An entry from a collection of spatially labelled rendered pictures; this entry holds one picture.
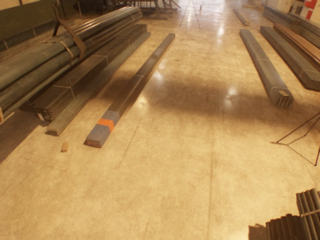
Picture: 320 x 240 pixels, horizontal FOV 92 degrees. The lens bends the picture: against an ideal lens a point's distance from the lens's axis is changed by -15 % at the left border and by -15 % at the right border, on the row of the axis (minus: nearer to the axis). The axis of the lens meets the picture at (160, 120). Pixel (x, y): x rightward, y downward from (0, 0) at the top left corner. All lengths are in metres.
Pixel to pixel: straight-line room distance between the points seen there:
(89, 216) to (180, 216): 1.09
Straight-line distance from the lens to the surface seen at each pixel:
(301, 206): 2.02
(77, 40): 3.16
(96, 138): 2.89
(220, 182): 2.60
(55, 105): 3.57
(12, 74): 2.41
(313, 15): 14.91
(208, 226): 2.32
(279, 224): 2.18
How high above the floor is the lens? 2.17
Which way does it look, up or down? 42 degrees down
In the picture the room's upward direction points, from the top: straight up
